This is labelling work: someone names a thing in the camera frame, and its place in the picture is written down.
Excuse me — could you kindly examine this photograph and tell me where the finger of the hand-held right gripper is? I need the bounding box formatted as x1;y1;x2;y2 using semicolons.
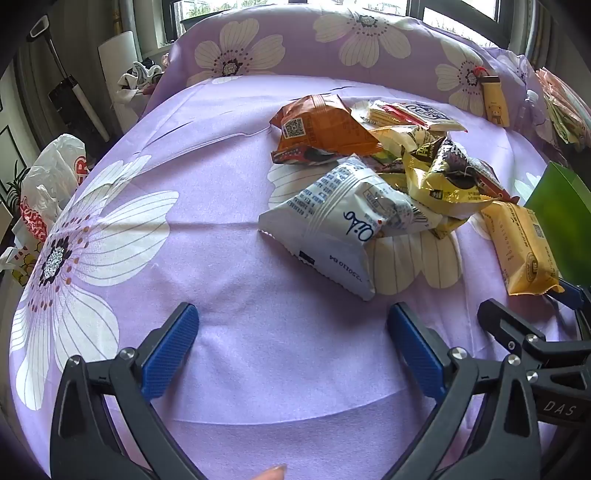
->
553;277;591;342
477;298;548;357

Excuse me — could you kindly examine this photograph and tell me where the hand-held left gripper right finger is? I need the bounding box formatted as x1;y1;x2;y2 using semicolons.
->
387;302;542;480

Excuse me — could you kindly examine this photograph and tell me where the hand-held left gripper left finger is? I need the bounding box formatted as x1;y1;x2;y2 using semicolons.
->
50;302;205;480

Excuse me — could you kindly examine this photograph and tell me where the yellow orange snack packet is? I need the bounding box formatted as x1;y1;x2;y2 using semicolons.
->
479;200;566;296

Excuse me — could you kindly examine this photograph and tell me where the green cardboard box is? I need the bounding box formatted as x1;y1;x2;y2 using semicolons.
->
523;161;591;288

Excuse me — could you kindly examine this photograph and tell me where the red snack packet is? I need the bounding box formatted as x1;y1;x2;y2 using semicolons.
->
464;159;521;205

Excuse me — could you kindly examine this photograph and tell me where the white and blue snack packet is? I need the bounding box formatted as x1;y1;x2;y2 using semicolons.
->
257;154;445;302

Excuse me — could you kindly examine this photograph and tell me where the purple floral bedsheet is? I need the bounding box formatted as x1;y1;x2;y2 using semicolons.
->
9;74;591;480

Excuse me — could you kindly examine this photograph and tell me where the yellow and dark snack packet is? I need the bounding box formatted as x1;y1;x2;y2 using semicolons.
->
368;126;447;186
401;136;498;220

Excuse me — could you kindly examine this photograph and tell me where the yellow printed bag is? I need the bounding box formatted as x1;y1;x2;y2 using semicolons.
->
0;246;38;288

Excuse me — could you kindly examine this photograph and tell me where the stack of folded cloths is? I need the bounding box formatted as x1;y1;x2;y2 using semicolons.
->
534;66;591;151

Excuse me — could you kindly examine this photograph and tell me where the clear plastic water bottle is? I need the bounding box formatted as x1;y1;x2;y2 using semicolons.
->
516;89;544;136

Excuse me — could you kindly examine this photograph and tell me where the yellow bear printed bottle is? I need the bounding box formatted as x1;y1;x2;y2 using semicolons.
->
470;65;511;128

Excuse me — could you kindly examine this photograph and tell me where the white and red plastic bag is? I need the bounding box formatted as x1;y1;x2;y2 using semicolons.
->
17;133;89;246

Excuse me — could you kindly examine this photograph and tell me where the cream packet with blue label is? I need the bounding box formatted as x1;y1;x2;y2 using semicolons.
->
369;99;468;134

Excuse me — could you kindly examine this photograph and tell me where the pile of white clothes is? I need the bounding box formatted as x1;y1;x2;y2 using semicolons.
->
115;59;165;101

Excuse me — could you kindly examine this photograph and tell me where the purple floral pillow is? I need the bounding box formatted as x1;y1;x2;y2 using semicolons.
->
142;4;551;140

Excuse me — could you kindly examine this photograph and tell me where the dark window frame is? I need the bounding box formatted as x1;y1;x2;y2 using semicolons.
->
152;0;522;49

